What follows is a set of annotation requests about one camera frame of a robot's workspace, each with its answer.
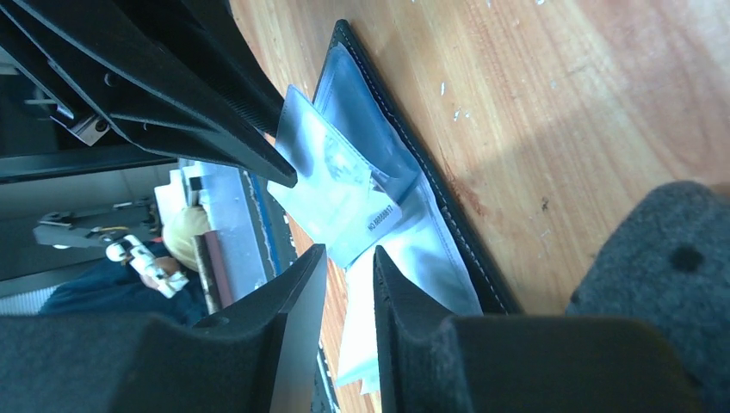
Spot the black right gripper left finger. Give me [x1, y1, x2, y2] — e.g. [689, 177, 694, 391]
[1, 244, 327, 412]

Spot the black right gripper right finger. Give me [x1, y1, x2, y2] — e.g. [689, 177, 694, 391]
[373, 248, 703, 412]

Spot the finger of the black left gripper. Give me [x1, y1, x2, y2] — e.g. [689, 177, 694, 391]
[1, 1, 297, 188]

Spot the black card holder wallet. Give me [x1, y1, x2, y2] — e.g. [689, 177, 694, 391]
[300, 19, 522, 394]

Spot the white credit card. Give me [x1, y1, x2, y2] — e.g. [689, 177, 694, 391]
[267, 86, 403, 268]

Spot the dark grey dotted cloth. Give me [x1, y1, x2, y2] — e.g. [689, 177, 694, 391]
[566, 181, 729, 412]

